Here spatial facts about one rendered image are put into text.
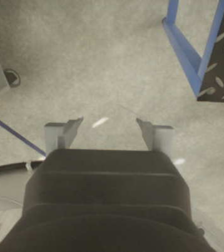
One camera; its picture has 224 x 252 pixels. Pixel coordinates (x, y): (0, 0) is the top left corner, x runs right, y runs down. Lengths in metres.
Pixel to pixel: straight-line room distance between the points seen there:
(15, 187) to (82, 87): 0.59
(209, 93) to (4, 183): 0.65
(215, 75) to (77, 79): 0.79
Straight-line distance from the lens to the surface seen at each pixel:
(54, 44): 0.97
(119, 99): 1.01
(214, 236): 0.55
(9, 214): 0.64
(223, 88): 0.31
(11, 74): 1.09
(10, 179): 0.71
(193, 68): 0.35
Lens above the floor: 0.86
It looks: 50 degrees down
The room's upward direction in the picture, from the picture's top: 169 degrees counter-clockwise
